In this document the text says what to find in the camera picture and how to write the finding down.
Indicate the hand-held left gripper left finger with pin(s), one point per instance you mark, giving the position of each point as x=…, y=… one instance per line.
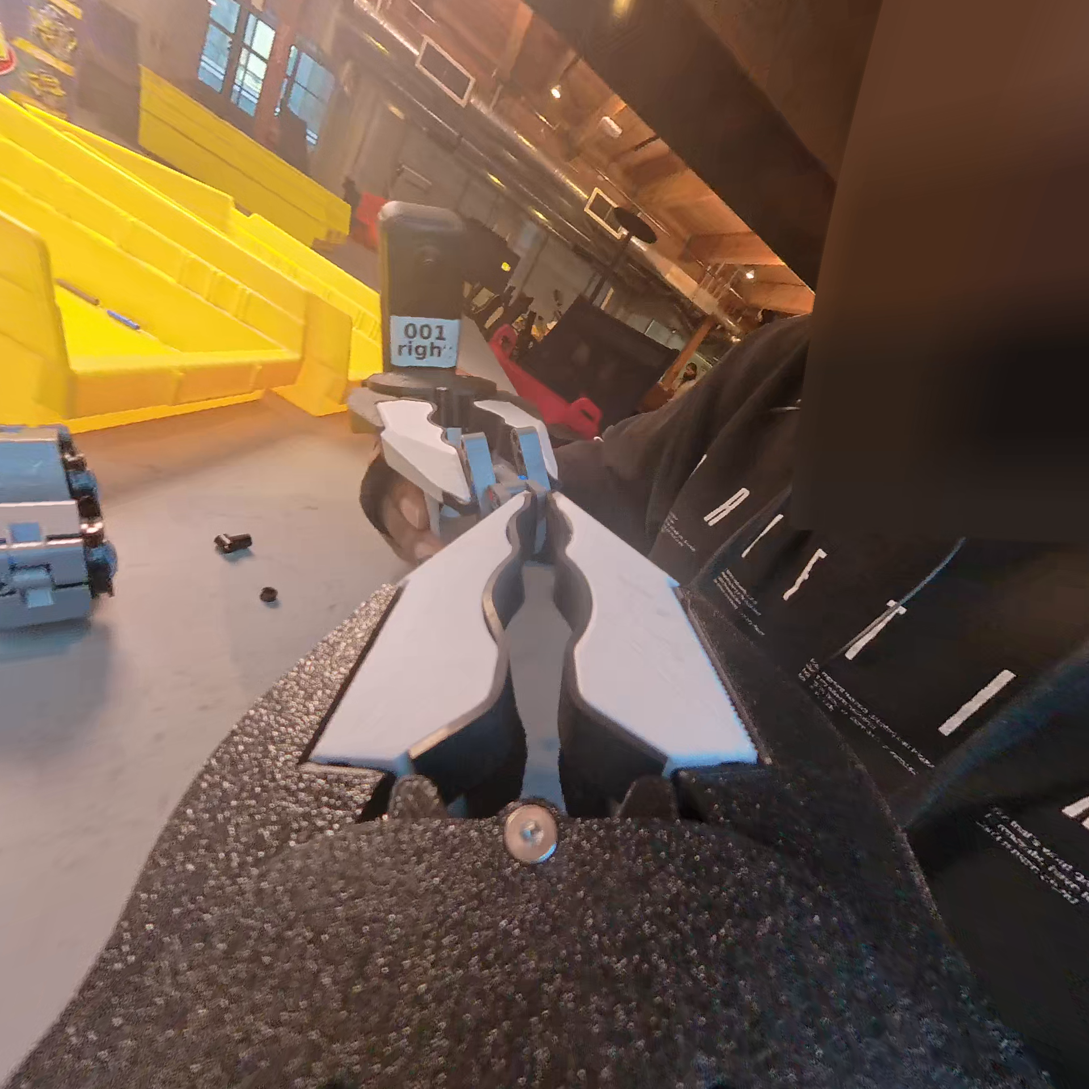
x=417, y=672

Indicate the black brick assembly coloured pins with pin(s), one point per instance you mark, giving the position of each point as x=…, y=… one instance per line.
x=532, y=519

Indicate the person's black hoodie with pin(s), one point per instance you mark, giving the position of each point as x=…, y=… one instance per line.
x=893, y=681

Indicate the person's right hand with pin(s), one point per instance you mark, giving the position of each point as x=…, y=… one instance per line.
x=400, y=515

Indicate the grey twin engine brick model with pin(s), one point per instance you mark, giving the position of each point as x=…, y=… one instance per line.
x=42, y=527

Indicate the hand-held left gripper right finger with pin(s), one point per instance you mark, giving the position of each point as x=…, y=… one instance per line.
x=655, y=672

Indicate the factory window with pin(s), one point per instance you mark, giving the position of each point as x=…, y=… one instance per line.
x=247, y=59

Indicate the grey desk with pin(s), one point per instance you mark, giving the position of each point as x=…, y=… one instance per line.
x=170, y=681

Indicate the large red armchair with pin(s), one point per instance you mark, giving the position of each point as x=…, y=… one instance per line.
x=553, y=408

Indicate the metal ventilation duct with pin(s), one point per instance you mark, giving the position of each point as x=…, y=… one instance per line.
x=595, y=196

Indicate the red chair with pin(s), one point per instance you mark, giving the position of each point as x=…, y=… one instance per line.
x=370, y=217

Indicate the blue brick pin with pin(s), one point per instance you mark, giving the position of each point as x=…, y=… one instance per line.
x=123, y=319

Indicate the small black brick connector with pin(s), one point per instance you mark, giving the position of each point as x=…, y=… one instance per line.
x=233, y=542

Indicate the printed toy box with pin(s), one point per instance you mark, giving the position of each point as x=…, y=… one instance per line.
x=42, y=51

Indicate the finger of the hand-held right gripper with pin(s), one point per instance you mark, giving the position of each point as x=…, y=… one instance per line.
x=536, y=451
x=417, y=442

